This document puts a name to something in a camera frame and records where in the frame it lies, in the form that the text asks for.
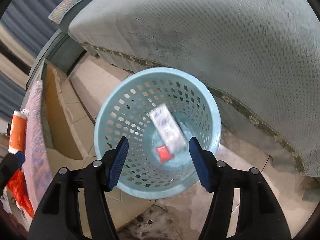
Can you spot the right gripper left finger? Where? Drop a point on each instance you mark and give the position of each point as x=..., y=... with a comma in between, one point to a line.
x=58, y=214

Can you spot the red plastic bag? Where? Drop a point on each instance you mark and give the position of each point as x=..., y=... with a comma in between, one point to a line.
x=17, y=187

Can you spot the striped armrest cover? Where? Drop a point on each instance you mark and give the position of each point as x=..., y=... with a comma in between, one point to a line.
x=61, y=10

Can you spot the light blue plastic basket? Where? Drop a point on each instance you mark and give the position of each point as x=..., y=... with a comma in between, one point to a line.
x=126, y=113

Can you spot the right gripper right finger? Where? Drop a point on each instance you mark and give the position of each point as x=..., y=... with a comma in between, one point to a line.
x=260, y=215

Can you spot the blue fabric sofa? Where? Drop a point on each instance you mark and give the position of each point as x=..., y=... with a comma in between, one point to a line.
x=259, y=58

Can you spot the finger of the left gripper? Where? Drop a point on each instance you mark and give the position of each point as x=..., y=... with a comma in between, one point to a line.
x=8, y=166

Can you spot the pink patterned table cloth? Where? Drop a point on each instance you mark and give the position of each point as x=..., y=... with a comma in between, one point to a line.
x=36, y=167

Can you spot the blue curtain right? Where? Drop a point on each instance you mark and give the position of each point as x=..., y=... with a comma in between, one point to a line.
x=25, y=29

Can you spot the white long carton box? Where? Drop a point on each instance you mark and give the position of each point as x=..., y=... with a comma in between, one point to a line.
x=168, y=129

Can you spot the orange paper cup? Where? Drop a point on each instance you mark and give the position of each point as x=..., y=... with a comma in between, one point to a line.
x=17, y=132

